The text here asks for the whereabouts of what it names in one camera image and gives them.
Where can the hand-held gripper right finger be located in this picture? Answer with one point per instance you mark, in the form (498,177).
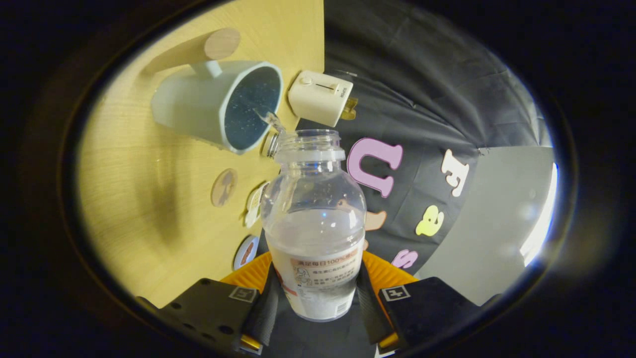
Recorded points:
(372,311)

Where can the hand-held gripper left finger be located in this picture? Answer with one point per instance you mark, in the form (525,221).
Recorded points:
(263,308)

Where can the clear plastic juice bottle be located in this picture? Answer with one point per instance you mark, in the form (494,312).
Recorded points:
(314,228)

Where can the round wooden coaster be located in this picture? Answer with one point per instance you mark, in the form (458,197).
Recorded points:
(223,188)

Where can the blue plate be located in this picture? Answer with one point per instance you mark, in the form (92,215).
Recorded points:
(238,258)

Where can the brown food pieces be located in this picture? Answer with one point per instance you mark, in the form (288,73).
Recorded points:
(247,252)

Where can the white divided grain dish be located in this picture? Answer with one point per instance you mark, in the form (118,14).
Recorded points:
(254,205)

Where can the wooden table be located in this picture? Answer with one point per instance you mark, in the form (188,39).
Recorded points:
(149,209)

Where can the brown bread slices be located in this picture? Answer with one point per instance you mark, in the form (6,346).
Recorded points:
(350,109)

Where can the white toaster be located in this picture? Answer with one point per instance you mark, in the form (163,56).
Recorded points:
(318,98)

